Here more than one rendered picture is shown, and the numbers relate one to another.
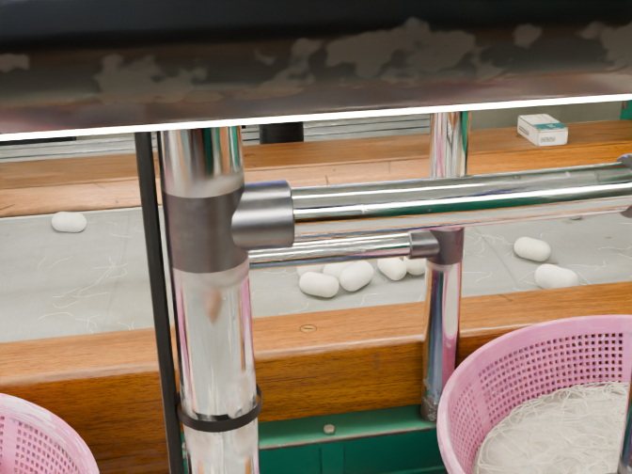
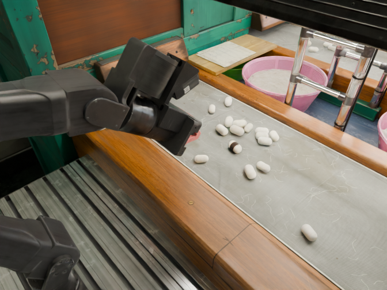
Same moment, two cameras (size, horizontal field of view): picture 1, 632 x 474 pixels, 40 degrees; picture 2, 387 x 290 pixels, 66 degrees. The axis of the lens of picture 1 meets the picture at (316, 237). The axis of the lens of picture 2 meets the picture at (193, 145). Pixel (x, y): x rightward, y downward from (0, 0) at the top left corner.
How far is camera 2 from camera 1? 1.18 m
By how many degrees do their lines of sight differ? 98
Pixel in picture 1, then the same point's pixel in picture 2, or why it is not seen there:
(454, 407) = (303, 96)
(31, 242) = (330, 240)
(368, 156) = (164, 160)
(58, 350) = (368, 151)
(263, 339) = (318, 123)
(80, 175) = (277, 258)
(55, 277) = (337, 205)
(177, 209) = not seen: outside the picture
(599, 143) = not seen: hidden behind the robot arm
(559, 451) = not seen: hidden behind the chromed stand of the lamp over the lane
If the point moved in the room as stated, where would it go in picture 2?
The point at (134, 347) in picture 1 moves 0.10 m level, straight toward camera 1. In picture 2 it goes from (349, 140) to (364, 122)
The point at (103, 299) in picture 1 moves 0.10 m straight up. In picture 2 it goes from (330, 180) to (345, 145)
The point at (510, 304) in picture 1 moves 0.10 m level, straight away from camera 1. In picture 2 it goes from (259, 98) to (227, 104)
